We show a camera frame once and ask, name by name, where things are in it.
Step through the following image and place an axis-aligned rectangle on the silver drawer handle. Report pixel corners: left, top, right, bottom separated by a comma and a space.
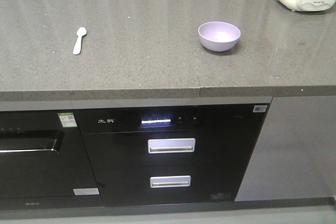
148, 138, 196, 154
150, 175, 191, 188

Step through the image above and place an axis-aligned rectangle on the mint green plastic spoon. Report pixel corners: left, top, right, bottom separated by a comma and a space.
72, 27, 87, 55

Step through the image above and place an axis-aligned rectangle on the black disinfection cabinet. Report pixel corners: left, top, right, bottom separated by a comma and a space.
75, 103, 268, 207

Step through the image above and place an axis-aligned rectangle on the black built-in dishwasher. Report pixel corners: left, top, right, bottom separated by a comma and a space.
1, 110, 102, 210

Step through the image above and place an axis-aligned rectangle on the lilac plastic bowl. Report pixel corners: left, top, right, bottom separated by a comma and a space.
198, 22, 241, 52

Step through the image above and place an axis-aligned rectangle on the upper silver drawer handle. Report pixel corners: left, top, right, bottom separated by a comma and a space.
148, 138, 196, 154

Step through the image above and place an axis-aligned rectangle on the lower silver drawer handle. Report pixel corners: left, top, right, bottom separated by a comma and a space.
150, 175, 191, 188

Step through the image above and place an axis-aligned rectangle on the grey cabinet door panel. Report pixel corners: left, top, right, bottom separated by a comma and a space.
236, 96, 335, 201

